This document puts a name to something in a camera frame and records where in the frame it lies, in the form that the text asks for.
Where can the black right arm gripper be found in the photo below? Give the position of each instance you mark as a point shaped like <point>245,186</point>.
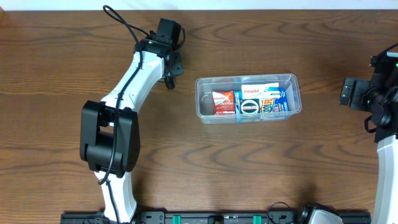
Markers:
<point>348,91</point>

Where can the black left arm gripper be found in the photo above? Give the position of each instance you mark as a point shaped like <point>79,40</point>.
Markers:
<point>176,65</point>

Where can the dark syrup bottle white cap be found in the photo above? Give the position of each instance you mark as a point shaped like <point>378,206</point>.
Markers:
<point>169,82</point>

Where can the red Panadol ActiFast box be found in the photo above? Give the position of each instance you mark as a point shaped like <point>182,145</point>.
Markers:
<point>223,102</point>

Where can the blue Cool Fever box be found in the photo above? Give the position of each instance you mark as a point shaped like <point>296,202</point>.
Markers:
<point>268,106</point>

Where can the dark green ointment box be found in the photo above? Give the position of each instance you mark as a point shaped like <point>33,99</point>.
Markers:
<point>250,106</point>

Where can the clear plastic container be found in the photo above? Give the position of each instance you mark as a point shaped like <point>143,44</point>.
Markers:
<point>204,100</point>

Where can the white Panadol box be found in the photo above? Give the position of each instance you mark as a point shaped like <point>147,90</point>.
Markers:
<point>260,91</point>

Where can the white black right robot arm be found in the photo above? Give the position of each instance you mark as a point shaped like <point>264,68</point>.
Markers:
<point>385,209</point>

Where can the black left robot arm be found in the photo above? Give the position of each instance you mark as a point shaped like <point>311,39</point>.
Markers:
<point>110,141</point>

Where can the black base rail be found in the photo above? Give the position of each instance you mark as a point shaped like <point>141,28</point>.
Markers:
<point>282,217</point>

